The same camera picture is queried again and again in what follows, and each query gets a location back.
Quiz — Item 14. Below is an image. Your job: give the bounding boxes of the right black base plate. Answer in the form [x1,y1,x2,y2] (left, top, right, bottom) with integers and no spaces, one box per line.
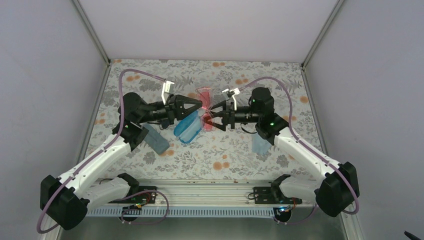
[248,186,303,205]

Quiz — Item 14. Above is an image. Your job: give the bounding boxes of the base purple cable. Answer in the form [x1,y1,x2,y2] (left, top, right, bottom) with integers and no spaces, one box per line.
[273,202,319,226]
[120,190,170,226]

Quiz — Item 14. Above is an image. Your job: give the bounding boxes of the light blue cleaning cloth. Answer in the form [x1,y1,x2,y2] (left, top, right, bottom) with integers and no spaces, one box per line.
[251,133,272,156]

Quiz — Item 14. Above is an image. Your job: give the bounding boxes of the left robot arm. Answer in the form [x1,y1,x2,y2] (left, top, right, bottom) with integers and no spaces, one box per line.
[37,92,203,234]

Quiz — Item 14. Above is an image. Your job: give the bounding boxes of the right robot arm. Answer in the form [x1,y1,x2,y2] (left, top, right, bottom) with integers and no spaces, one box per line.
[203,87,360,217]

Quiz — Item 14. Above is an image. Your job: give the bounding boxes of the aluminium mounting rail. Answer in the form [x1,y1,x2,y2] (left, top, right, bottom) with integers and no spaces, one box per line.
[54,178,354,208]

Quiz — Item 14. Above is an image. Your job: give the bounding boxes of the left aluminium frame post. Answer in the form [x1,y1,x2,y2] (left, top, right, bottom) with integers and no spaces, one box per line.
[71,0,111,67]

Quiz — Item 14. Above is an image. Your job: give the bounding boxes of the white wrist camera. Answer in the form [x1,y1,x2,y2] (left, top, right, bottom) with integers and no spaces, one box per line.
[161,80,175,104]
[221,87,241,111]

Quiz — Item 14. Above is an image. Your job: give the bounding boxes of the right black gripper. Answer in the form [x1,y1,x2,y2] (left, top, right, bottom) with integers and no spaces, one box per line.
[203,101,261,132]

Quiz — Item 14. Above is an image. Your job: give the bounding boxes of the grey glasses case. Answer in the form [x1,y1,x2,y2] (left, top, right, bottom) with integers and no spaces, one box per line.
[143,123,170,155]

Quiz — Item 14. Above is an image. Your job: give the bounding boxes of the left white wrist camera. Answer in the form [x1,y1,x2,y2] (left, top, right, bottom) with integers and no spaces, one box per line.
[161,80,175,104]

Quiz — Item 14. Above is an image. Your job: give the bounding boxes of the right aluminium frame post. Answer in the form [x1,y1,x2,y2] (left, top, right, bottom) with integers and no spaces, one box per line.
[301,0,345,71]

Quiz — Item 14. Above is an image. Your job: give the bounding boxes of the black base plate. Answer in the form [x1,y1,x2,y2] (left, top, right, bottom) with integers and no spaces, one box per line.
[109,186,157,205]
[248,186,303,205]

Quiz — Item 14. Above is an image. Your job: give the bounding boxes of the pink sunglasses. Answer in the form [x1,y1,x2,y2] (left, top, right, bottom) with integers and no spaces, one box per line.
[196,87,214,132]

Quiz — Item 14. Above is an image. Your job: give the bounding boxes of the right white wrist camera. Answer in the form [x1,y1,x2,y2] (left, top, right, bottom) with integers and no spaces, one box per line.
[221,87,241,111]

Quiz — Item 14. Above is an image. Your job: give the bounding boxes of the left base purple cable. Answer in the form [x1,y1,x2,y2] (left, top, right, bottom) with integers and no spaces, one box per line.
[120,190,170,226]

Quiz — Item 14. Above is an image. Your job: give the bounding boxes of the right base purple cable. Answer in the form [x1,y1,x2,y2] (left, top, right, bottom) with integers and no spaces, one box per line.
[273,202,319,226]

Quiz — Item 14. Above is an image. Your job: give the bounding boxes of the floral table mat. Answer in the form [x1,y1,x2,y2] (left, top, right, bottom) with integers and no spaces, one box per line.
[87,59,321,181]

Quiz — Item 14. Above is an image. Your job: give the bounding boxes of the blue translucent glasses case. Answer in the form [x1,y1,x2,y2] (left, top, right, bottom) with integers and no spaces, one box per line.
[173,110,202,144]

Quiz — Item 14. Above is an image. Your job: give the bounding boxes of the white slotted cable duct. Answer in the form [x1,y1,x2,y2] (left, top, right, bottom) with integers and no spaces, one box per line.
[84,206,282,219]

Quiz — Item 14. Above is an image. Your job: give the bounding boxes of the aluminium frame post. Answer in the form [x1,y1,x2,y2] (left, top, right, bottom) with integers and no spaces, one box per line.
[71,0,111,67]
[301,0,345,71]

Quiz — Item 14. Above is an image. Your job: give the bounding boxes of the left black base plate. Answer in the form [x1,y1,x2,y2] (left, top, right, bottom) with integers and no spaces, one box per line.
[109,186,157,205]

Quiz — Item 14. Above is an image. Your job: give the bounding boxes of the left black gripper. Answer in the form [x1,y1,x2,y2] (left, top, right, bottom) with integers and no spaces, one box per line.
[137,93,202,125]

